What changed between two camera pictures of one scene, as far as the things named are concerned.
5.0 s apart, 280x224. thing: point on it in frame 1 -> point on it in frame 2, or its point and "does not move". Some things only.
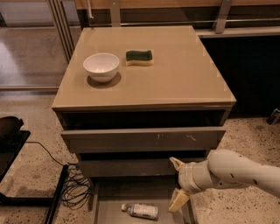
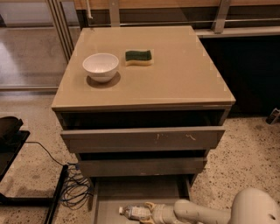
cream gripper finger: (178, 164) -> (152, 205)
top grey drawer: (140, 140) does not move
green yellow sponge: (138, 58) does not move
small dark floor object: (275, 117) does not move
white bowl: (101, 67) does not move
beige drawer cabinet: (133, 97) does not move
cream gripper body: (185, 177) -> (164, 212)
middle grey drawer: (129, 167) does not move
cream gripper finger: (179, 199) -> (150, 220)
